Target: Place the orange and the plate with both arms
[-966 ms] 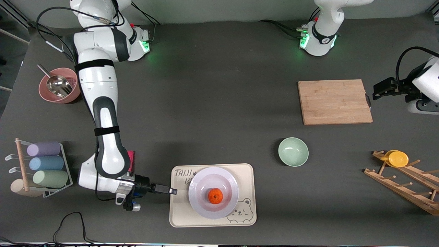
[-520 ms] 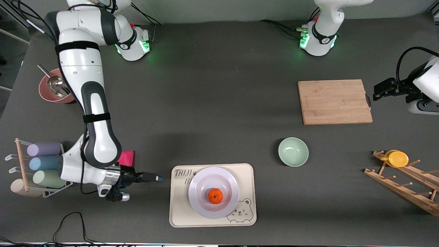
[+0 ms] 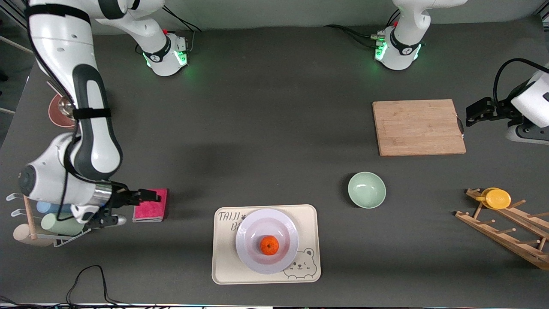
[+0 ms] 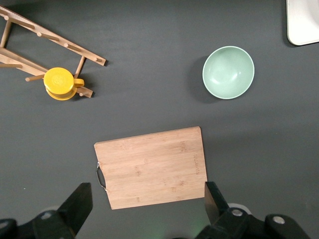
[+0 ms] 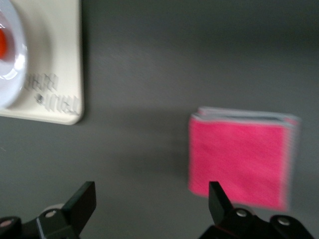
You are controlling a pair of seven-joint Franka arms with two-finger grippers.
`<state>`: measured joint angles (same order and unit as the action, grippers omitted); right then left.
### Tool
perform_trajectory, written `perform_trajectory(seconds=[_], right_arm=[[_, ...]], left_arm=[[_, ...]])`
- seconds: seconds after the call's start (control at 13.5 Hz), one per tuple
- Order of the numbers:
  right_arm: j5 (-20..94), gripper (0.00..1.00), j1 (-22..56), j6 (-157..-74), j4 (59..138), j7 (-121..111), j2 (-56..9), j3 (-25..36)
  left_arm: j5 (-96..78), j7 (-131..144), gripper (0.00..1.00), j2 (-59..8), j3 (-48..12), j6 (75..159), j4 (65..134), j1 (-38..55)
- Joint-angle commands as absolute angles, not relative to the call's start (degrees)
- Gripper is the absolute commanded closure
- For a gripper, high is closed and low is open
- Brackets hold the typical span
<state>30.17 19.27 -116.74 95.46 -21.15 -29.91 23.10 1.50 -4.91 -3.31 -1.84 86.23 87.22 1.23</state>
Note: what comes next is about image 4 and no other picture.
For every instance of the wooden mug rack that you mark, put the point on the wooden mug rack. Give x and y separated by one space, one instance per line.
66 46

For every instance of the cream bear print tray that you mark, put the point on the cream bear print tray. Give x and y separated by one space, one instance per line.
304 22

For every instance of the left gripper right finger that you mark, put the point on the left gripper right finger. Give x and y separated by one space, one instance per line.
224 221

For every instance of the yellow mug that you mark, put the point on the yellow mug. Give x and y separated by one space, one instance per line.
58 81

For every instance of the bamboo cutting board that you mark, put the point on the bamboo cutting board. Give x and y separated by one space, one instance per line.
152 166

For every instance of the mint green bowl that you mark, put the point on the mint green bowl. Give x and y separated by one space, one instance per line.
228 72

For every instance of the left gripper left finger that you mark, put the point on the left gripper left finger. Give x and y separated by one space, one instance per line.
74 209

